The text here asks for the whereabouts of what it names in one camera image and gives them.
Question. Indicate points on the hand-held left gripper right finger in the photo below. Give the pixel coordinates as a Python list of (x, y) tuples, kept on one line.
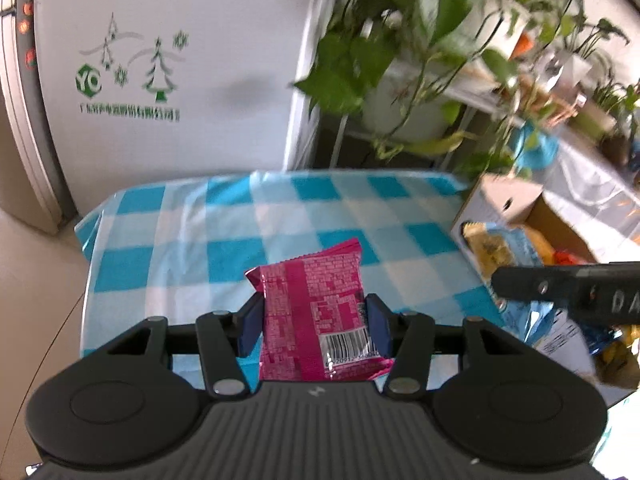
[(379, 327)]

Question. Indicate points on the blue foil snack packet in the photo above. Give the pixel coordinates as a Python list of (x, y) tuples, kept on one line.
[(600, 340)]

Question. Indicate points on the wooden plant shelf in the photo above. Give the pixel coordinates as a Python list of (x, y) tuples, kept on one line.
[(545, 105)]

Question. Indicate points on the small red snack packet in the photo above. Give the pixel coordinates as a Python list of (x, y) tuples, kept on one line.
[(565, 257)]

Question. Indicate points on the white plastic bag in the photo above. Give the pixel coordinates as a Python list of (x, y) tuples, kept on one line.
[(590, 185)]

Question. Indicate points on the white plant pot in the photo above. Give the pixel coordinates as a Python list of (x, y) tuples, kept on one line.
[(405, 110)]

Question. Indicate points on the blue white checkered tablecloth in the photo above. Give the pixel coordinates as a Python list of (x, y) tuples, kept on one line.
[(175, 260)]

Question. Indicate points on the cardboard box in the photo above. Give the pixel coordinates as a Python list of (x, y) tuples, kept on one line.
[(510, 195)]

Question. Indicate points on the orange flower decoration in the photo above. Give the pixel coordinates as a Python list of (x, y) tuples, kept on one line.
[(525, 44)]

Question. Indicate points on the blue plastic object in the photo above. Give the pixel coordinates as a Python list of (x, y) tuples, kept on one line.
[(537, 147)]

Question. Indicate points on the light blue snack packet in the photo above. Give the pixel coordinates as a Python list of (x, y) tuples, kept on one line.
[(520, 245)]

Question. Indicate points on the yellow speech bubble snack packet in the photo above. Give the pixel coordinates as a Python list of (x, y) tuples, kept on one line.
[(622, 360)]

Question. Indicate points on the metal plant stand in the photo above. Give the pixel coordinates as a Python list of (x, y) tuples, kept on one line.
[(325, 145)]

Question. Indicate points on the pink snack packet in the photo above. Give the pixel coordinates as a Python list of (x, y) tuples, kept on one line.
[(310, 300)]

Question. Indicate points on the white refrigerator with tree print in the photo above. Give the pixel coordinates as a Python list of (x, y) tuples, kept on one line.
[(225, 60)]

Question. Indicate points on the green pothos plant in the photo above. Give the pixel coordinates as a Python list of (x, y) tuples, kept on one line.
[(350, 70)]

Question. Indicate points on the small potted plant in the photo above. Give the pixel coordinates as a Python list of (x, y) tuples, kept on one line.
[(610, 100)]

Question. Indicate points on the orange yellow snack packet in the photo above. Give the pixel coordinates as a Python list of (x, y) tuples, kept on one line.
[(540, 247)]

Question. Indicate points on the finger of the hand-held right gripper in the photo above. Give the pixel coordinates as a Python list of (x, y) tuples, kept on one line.
[(530, 285)]

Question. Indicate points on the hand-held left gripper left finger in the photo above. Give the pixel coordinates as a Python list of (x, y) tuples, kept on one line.
[(250, 327)]

